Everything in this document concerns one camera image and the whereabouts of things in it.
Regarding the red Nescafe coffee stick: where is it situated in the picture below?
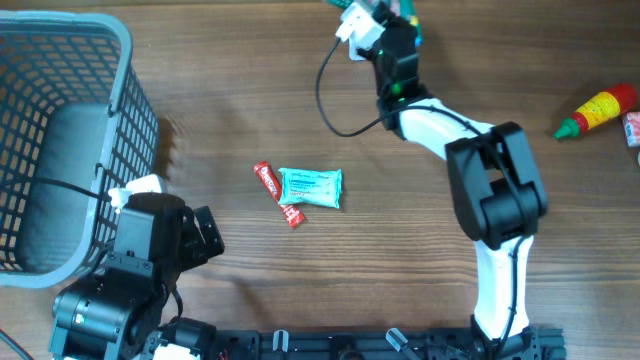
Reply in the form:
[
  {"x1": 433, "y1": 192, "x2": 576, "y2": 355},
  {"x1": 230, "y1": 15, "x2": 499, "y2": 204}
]
[{"x1": 253, "y1": 161, "x2": 305, "y2": 228}]

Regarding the mint green tissue pack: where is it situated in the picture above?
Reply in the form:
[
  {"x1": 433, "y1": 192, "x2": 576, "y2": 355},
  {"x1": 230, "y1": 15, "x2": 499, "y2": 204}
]
[{"x1": 278, "y1": 168, "x2": 342, "y2": 209}]

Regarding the green 3M gloves package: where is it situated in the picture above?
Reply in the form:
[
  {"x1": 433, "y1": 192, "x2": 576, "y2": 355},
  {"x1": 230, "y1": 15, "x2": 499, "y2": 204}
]
[{"x1": 325, "y1": 0, "x2": 423, "y2": 47}]

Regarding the red sauce bottle green cap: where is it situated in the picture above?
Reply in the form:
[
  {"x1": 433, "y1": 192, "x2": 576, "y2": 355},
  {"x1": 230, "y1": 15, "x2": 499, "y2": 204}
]
[{"x1": 554, "y1": 83, "x2": 638, "y2": 140}]

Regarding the orange white snack packet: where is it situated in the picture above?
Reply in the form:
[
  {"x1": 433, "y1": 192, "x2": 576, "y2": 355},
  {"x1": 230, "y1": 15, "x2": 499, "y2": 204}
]
[{"x1": 622, "y1": 112, "x2": 640, "y2": 147}]

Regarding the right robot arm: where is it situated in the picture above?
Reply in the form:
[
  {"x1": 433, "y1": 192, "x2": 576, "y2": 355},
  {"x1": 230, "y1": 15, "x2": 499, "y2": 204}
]
[{"x1": 363, "y1": 20, "x2": 548, "y2": 347}]

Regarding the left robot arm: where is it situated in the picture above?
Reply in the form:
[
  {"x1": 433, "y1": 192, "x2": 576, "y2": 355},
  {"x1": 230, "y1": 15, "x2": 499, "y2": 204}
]
[{"x1": 49, "y1": 193, "x2": 225, "y2": 359}]

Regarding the grey plastic mesh basket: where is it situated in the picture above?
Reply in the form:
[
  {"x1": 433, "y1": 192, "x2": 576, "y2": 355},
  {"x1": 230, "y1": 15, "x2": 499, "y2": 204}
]
[{"x1": 1, "y1": 11, "x2": 159, "y2": 289}]

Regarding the black aluminium mounting rail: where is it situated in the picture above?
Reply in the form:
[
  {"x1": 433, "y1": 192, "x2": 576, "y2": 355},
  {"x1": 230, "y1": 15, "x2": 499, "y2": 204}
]
[{"x1": 144, "y1": 327, "x2": 569, "y2": 360}]

